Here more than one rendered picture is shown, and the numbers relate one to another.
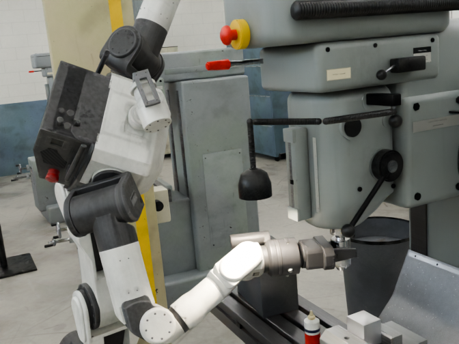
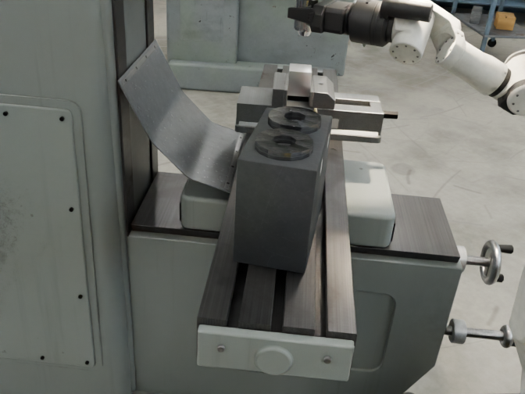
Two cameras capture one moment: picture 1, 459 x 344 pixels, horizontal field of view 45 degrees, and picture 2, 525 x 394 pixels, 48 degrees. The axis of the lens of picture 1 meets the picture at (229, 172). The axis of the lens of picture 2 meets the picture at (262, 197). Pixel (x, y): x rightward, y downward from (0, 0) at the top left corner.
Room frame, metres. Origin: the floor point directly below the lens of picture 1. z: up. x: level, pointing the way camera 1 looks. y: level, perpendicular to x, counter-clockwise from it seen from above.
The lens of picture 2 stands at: (2.44, 0.30, 1.52)
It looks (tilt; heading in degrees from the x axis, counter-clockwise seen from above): 30 degrees down; 208
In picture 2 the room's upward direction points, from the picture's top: 4 degrees clockwise
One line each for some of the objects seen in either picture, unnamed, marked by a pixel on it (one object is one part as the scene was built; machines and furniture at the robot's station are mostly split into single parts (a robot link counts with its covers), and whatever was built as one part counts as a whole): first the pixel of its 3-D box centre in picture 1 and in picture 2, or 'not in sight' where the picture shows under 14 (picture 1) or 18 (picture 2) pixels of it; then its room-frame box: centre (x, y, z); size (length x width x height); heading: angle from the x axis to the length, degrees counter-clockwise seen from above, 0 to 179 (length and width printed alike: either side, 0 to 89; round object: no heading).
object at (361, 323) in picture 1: (363, 329); (299, 80); (1.21, -0.29, 1.06); 0.06 x 0.05 x 0.06; 27
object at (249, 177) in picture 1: (254, 181); not in sight; (1.17, -0.05, 1.45); 0.07 x 0.07 x 0.06
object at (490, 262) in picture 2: not in sight; (476, 260); (1.06, 0.20, 0.65); 0.16 x 0.12 x 0.12; 115
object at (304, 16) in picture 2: not in sight; (301, 15); (1.31, -0.25, 1.24); 0.06 x 0.02 x 0.03; 96
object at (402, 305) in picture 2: not in sight; (287, 301); (1.27, -0.23, 0.45); 0.80 x 0.30 x 0.60; 115
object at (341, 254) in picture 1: (344, 254); not in sight; (1.25, -0.25, 1.24); 0.06 x 0.02 x 0.03; 95
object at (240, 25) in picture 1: (239, 34); not in sight; (1.18, -0.04, 1.76); 0.06 x 0.02 x 0.06; 25
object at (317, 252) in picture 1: (303, 255); (347, 19); (1.27, -0.16, 1.23); 0.13 x 0.12 x 0.10; 5
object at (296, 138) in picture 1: (297, 173); not in sight; (1.23, -0.15, 1.44); 0.04 x 0.04 x 0.21; 25
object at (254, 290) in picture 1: (264, 270); (284, 182); (1.65, -0.08, 1.05); 0.22 x 0.12 x 0.20; 18
